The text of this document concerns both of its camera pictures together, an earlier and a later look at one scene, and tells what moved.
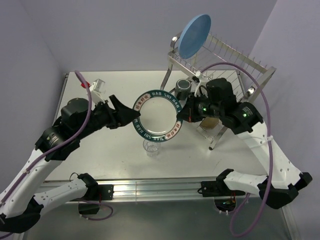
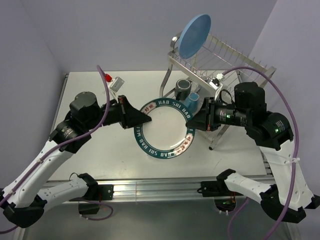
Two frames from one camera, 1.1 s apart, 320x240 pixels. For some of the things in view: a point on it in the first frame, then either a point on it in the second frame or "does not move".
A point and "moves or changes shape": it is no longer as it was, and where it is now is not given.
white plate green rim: x=158 y=121 moves or changes shape
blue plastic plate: x=194 y=36 does not move
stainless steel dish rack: x=213 y=81 does not move
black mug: x=182 y=88 does not move
